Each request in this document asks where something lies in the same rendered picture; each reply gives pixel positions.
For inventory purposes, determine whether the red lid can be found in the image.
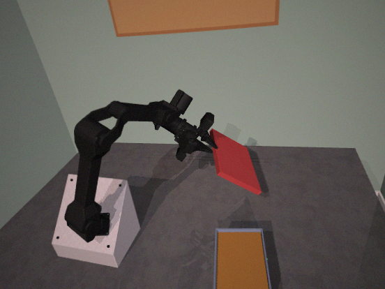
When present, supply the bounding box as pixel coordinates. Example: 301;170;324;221
209;129;262;195

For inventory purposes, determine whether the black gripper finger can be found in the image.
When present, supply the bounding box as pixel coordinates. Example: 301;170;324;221
201;131;218;149
192;139;213;154

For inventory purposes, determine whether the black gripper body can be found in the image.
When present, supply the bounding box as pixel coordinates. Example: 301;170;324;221
173;112;214;161

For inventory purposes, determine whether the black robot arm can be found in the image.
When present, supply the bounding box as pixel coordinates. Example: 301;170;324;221
64;89;197;242

